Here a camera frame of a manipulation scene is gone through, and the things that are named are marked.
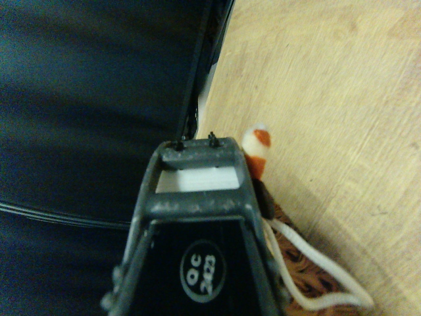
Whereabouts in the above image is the brown wicker basket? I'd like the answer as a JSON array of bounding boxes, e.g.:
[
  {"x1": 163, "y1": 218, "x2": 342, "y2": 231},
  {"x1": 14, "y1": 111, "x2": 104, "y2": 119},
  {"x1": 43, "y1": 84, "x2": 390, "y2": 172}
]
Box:
[{"x1": 269, "y1": 203, "x2": 376, "y2": 316}]

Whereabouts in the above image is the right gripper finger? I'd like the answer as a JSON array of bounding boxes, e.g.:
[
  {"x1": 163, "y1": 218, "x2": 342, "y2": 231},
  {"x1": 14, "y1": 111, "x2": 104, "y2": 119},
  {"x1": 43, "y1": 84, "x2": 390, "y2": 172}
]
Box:
[{"x1": 100, "y1": 131, "x2": 290, "y2": 316}]

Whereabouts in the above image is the orange white striped toy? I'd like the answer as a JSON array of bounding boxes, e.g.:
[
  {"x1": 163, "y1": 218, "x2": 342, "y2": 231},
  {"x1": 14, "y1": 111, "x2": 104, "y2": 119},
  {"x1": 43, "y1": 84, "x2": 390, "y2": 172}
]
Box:
[{"x1": 241, "y1": 122, "x2": 374, "y2": 312}]

